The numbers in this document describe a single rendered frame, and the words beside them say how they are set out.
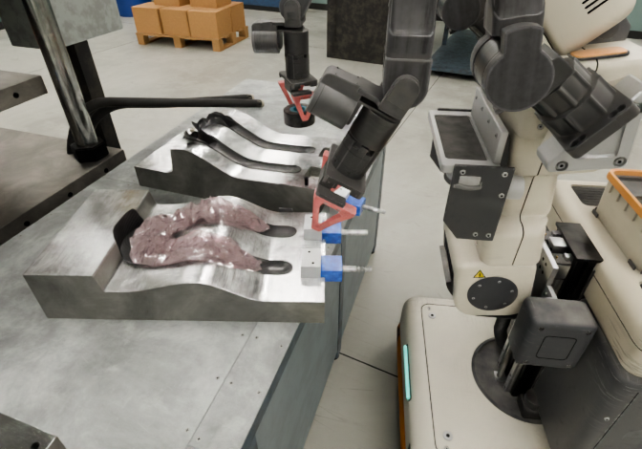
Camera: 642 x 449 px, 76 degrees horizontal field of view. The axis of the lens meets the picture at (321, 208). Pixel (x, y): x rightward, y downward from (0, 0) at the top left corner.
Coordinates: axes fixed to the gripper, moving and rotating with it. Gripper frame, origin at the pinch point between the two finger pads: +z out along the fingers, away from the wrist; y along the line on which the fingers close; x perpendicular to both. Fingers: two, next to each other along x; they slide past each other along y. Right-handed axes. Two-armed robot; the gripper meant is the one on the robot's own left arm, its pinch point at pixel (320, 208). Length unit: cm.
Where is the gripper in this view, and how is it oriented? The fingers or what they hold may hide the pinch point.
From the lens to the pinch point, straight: 68.7
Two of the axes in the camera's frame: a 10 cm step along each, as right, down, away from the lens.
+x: 8.9, 4.3, 1.8
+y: -1.2, 5.8, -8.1
